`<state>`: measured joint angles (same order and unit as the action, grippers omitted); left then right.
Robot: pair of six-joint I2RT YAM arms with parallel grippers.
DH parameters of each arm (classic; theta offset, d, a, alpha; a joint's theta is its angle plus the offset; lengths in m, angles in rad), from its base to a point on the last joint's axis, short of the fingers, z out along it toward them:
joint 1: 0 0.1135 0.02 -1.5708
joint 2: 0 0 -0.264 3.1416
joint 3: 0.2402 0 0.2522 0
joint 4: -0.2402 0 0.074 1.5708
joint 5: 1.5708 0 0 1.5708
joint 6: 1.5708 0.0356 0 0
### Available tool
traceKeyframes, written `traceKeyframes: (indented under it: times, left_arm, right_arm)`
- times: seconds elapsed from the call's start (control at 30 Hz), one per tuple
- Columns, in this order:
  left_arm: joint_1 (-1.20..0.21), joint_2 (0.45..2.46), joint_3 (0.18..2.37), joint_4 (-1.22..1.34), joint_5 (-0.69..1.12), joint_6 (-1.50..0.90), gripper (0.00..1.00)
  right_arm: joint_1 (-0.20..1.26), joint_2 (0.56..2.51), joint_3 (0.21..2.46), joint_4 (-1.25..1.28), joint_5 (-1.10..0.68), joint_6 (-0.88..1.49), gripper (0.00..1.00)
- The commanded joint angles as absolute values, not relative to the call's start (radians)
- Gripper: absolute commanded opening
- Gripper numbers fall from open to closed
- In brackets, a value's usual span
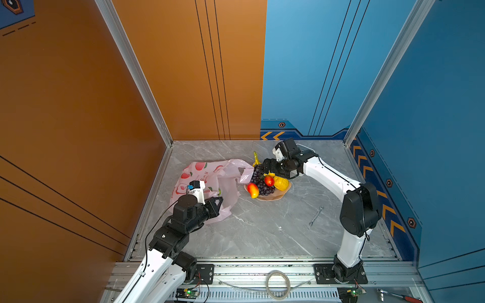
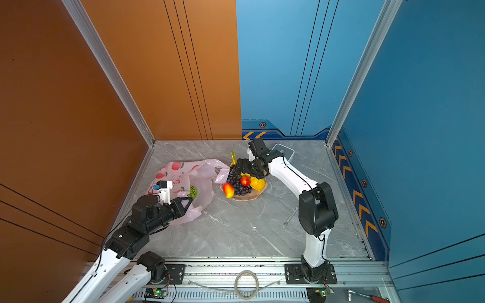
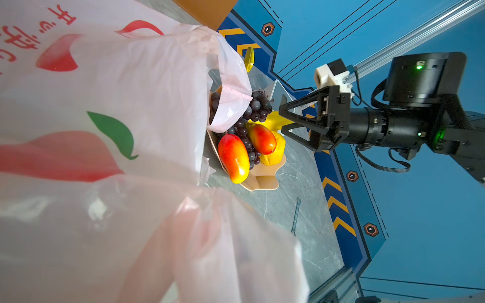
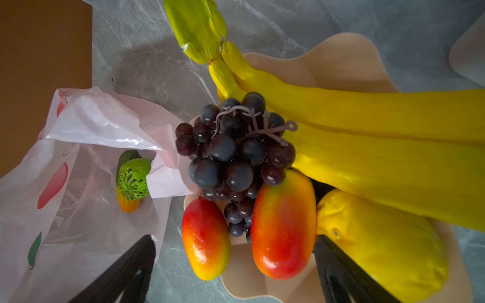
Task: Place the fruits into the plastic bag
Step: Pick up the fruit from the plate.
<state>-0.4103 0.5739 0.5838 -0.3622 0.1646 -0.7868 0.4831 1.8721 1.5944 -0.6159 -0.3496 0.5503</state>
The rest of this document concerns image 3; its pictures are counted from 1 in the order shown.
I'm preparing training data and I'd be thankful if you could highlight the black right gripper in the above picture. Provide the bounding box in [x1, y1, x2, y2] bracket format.
[279, 85, 351, 152]

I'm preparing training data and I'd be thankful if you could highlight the pink printed plastic bag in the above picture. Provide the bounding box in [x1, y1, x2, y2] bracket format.
[1, 1, 309, 302]

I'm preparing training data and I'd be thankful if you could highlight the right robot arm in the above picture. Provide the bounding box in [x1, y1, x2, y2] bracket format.
[279, 52, 484, 183]

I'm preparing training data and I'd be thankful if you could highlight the yellow banana bunch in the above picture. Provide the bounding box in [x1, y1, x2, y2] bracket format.
[243, 46, 294, 132]

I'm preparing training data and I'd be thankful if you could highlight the yellow bell pepper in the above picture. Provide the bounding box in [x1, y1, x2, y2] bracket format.
[260, 131, 286, 165]

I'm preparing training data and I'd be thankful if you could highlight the red apple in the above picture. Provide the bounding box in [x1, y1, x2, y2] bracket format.
[248, 124, 276, 155]

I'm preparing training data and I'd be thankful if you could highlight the dark purple grape bunch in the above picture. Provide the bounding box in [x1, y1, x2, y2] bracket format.
[212, 90, 274, 170]

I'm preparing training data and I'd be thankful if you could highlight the red yellow mango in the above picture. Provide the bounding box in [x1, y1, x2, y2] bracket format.
[218, 134, 250, 184]

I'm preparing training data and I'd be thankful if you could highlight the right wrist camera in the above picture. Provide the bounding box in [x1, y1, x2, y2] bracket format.
[314, 59, 352, 93]

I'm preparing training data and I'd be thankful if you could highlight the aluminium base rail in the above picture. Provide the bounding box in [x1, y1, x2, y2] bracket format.
[308, 266, 361, 303]

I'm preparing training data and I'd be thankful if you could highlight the aluminium corner post right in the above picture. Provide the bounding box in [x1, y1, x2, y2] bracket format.
[355, 0, 484, 77]

